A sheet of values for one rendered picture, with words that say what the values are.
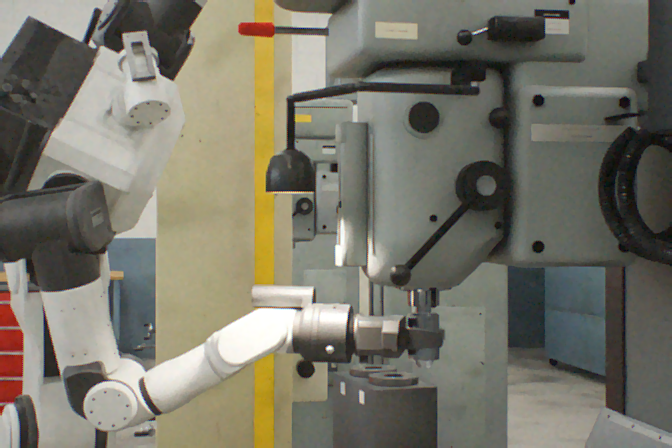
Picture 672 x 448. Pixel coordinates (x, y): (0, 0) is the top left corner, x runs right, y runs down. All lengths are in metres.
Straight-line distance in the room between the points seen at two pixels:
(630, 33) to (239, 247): 1.90
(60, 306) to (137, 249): 8.91
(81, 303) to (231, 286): 1.69
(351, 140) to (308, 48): 9.30
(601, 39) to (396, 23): 0.31
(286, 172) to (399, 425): 0.58
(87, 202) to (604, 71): 0.77
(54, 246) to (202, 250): 1.69
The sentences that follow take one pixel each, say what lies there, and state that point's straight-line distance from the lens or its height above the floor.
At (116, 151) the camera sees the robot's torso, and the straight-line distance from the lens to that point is 1.63.
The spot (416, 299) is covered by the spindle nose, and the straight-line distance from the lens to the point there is 1.52.
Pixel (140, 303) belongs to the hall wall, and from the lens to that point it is 10.50.
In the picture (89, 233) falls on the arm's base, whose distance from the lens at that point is 1.53.
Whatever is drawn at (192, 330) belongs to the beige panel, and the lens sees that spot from 3.22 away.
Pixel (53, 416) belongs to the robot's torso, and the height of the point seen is 1.05.
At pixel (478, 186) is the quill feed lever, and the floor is 1.45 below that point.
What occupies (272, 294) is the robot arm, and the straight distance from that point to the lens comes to 1.57.
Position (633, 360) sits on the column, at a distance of 1.75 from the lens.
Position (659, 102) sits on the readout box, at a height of 1.55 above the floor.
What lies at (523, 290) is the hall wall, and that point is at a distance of 11.33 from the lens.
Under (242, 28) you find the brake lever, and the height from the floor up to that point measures 1.70.
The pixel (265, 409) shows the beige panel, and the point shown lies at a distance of 3.27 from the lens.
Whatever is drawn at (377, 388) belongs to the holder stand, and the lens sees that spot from 1.81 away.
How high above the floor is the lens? 1.41
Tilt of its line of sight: level
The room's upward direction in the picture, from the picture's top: straight up
